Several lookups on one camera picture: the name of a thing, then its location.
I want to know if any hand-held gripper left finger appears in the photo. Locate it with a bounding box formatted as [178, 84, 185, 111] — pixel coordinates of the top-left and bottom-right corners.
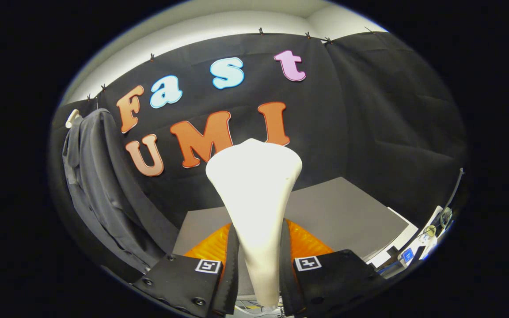
[132, 221, 240, 318]

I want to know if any white garment steamer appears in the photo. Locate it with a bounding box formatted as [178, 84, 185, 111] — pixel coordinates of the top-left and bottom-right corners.
[205, 138, 303, 307]

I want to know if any grey button shirt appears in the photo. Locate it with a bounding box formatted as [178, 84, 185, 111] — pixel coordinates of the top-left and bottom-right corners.
[62, 108, 180, 274]

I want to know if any grey cabinet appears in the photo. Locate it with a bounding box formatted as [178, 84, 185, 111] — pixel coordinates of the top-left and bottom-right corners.
[173, 177, 419, 268]

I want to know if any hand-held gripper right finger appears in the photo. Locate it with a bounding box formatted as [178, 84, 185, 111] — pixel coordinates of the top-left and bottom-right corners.
[280, 219, 387, 316]

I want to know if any white side desk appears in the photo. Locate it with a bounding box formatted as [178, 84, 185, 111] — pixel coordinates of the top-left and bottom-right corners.
[380, 205, 447, 276]

